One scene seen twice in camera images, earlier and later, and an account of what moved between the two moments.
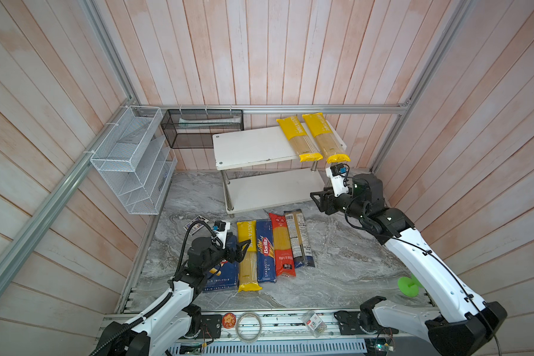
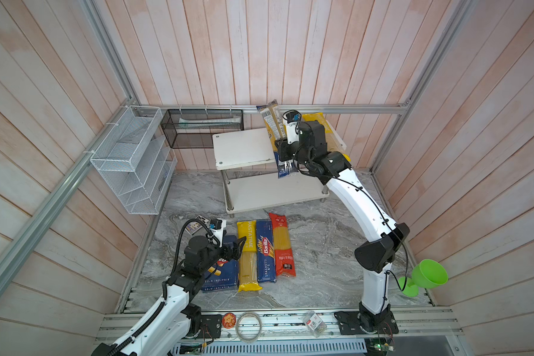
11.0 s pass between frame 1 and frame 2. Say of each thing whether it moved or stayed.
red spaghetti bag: stayed
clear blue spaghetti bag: moved
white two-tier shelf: stayed
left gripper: stayed
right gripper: moved
